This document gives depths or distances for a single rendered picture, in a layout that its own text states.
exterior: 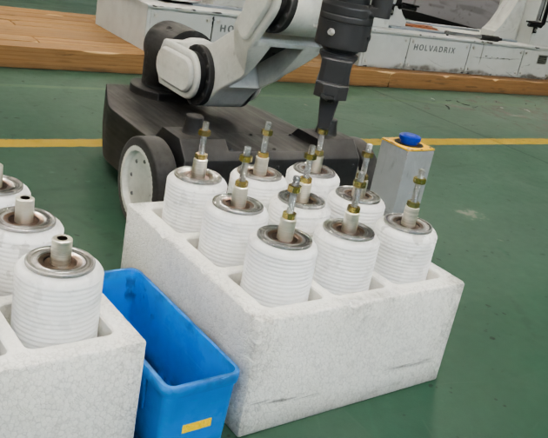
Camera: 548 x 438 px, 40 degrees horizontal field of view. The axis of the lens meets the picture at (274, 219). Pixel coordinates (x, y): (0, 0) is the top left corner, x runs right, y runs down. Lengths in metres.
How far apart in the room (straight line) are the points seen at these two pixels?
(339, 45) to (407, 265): 0.37
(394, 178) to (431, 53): 2.73
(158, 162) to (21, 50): 1.49
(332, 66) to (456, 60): 3.00
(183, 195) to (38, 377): 0.43
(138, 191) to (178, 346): 0.58
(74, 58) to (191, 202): 1.87
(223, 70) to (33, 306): 0.99
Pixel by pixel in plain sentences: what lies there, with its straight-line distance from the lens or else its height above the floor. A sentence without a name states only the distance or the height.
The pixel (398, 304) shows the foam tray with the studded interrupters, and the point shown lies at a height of 0.16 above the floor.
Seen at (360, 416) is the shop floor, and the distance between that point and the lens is 1.13.
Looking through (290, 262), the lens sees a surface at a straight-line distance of 0.96.
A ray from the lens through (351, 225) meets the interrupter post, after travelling 1.06.
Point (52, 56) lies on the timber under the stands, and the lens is 2.93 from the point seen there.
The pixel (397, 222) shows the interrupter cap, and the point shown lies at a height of 0.25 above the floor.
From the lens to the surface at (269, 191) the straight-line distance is 1.21.
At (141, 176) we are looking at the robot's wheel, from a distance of 1.55.
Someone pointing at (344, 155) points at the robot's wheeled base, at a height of 0.18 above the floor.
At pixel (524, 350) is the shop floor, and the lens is 1.46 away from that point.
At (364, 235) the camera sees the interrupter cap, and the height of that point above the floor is 0.25.
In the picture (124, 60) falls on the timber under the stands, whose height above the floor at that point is 0.05.
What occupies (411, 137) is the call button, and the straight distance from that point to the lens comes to 1.37.
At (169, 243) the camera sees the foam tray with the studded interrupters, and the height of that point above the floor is 0.17.
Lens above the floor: 0.63
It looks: 21 degrees down
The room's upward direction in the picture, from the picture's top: 11 degrees clockwise
